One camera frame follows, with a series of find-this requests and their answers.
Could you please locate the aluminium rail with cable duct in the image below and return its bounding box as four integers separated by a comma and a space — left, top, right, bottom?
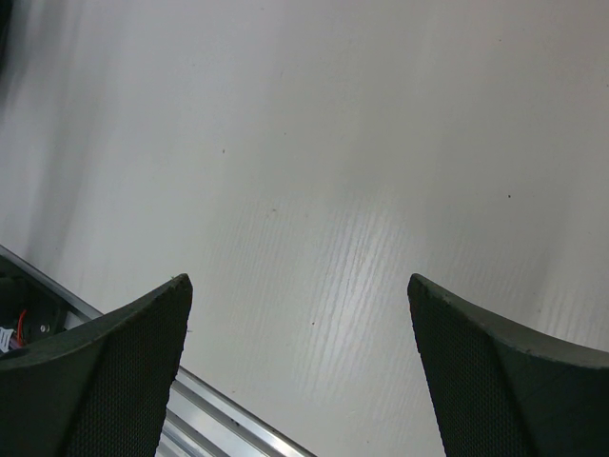
0, 245, 318, 457

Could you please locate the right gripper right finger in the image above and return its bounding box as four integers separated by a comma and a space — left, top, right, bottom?
407, 274, 608, 456

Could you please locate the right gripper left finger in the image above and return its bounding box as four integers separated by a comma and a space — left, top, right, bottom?
1, 274, 193, 456

